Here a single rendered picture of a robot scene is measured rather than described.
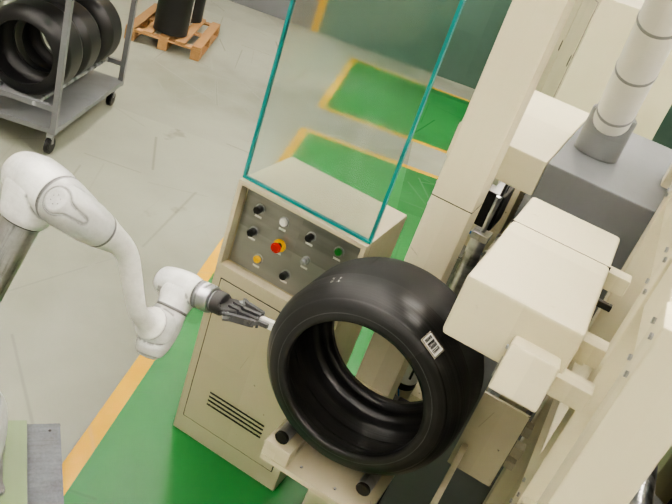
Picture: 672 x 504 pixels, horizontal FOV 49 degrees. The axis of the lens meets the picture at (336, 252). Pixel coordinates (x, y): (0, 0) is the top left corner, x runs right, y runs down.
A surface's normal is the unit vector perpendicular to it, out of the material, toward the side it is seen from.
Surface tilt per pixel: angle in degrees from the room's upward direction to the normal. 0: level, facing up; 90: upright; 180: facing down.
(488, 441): 90
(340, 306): 80
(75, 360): 0
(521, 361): 72
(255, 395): 90
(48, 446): 0
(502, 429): 90
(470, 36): 90
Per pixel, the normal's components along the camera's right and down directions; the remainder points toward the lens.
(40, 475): 0.30, -0.83
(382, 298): -0.12, -0.42
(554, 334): -0.44, 0.32
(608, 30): -0.17, 0.44
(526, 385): -0.33, 0.05
